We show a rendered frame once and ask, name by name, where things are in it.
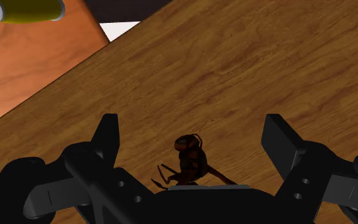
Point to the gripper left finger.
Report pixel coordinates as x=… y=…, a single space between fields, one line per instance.
x=85 y=173

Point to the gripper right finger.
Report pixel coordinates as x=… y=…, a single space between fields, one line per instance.
x=309 y=173

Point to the brown insect figure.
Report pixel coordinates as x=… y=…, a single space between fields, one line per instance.
x=191 y=163

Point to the yellow and grey cylinder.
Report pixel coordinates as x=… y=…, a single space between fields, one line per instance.
x=23 y=10

